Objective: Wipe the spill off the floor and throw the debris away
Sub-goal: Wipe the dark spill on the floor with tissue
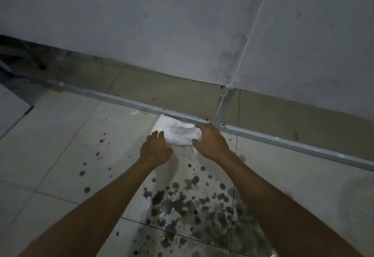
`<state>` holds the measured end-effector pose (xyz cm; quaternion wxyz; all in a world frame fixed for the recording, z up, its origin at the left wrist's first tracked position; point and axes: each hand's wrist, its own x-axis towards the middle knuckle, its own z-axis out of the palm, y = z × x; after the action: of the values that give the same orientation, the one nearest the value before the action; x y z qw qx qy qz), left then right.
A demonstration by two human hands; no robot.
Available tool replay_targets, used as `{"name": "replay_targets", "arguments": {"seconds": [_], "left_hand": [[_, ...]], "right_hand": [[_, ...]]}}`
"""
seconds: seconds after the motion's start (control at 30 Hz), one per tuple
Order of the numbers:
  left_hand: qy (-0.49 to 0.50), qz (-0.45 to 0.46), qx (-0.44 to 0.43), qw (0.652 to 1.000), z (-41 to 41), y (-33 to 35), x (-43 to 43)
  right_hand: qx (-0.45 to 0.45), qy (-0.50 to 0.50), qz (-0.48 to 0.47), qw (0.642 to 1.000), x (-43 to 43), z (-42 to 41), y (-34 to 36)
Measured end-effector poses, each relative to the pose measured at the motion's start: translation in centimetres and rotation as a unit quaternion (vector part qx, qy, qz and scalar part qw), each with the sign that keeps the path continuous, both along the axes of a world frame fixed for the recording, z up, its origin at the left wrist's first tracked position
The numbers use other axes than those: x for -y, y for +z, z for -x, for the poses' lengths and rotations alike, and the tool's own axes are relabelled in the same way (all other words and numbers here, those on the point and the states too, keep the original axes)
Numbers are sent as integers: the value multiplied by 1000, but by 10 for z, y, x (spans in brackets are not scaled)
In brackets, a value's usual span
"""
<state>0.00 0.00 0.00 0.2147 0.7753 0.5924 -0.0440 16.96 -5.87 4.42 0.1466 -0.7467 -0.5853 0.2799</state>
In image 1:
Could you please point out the person's left hand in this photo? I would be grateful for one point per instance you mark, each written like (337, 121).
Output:
(155, 150)

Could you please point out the black chair leg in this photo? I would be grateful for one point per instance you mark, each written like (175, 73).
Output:
(42, 66)

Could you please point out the metal frame rail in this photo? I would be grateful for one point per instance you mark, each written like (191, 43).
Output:
(292, 146)

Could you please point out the person's left forearm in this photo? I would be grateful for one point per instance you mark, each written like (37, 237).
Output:
(87, 218)

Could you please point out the person's right forearm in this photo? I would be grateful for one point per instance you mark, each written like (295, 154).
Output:
(286, 216)

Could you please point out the person's right hand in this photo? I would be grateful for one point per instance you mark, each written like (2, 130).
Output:
(211, 144)

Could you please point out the small white paper scrap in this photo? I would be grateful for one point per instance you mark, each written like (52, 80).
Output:
(135, 113)

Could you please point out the clear pack of white tissues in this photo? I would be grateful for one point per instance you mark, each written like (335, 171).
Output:
(178, 132)

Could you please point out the grey metal post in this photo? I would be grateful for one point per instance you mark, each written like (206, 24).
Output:
(223, 104)

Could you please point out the white cabinet panel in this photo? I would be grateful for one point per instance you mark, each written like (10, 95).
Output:
(11, 107)

